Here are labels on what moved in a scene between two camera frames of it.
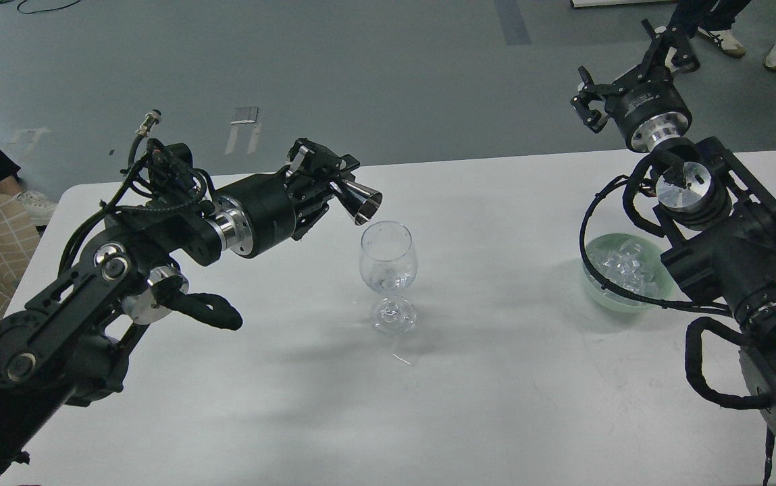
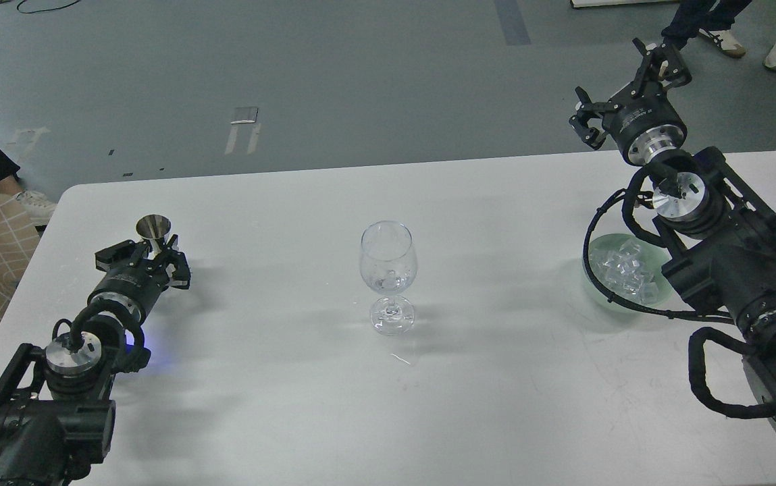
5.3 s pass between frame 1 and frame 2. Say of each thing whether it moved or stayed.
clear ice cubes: stayed
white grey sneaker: stayed
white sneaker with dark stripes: stayed
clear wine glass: stayed
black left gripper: moved
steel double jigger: moved
